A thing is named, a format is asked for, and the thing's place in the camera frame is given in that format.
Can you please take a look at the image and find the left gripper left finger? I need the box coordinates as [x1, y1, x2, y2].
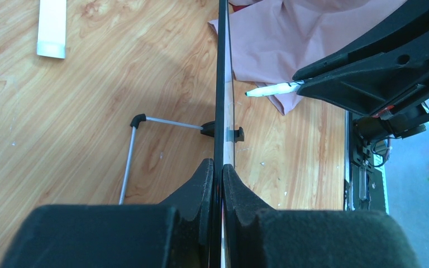
[1, 159, 213, 267]

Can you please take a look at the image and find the small whiteboard black frame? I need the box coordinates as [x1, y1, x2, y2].
[118, 0, 246, 268]

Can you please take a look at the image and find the metal clothes rack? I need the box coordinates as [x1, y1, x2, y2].
[36, 0, 67, 59]

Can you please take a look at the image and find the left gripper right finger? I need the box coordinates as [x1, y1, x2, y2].
[222, 164, 420, 267]

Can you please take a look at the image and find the pink garment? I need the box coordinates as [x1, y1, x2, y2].
[208, 0, 409, 116]

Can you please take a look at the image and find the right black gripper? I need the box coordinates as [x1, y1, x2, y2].
[293, 1, 429, 141]

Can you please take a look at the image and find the whiteboard marker white body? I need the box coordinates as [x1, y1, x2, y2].
[245, 80, 304, 97]

